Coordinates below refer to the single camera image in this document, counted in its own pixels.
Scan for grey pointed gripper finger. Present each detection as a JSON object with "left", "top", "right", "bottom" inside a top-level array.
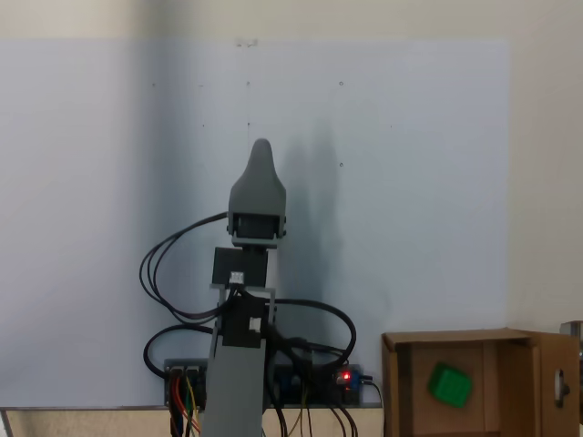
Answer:
[{"left": 230, "top": 137, "right": 288, "bottom": 192}]

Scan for green dice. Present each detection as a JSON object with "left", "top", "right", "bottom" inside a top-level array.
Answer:
[{"left": 426, "top": 361, "right": 473, "bottom": 407}]

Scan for circuit board with red light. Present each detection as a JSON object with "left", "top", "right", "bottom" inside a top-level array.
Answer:
[{"left": 163, "top": 358, "right": 375, "bottom": 408}]

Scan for brown cardboard box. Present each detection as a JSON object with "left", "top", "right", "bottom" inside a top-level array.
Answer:
[{"left": 381, "top": 327, "right": 580, "bottom": 437}]

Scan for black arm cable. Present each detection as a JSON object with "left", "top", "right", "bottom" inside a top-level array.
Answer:
[{"left": 271, "top": 297, "right": 358, "bottom": 366}]

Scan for thin black gripper wires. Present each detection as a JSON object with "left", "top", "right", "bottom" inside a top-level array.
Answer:
[{"left": 138, "top": 211, "right": 230, "bottom": 326}]

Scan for thick black cable loop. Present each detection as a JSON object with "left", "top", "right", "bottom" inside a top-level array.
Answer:
[{"left": 143, "top": 323, "right": 215, "bottom": 379}]

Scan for thin yellow wire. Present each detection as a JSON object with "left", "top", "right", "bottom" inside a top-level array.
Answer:
[{"left": 296, "top": 359, "right": 313, "bottom": 437}]

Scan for black power cable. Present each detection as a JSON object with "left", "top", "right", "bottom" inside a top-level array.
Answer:
[{"left": 363, "top": 379, "right": 386, "bottom": 437}]

